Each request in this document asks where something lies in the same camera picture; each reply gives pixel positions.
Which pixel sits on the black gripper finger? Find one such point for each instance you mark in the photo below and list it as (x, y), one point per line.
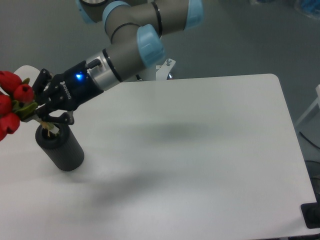
(41, 85)
(44, 113)

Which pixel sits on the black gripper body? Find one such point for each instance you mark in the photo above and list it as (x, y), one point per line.
(68, 90)

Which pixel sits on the red tulip bouquet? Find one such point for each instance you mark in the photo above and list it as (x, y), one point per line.
(17, 102)

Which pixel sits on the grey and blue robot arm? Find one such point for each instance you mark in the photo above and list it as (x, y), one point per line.
(134, 28)

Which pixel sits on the dark grey ribbed vase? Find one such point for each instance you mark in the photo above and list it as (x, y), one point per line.
(63, 149)

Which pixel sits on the white chair seat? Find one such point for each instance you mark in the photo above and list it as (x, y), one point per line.
(27, 71)

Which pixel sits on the blue items in plastic bag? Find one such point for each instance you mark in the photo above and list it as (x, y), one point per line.
(308, 8)

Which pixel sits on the black device at table edge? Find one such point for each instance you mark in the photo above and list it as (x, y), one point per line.
(311, 215)

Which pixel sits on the white pedestal base frame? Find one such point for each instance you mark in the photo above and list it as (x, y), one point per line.
(160, 72)

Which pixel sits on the white frame at right edge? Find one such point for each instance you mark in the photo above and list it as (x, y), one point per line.
(310, 112)

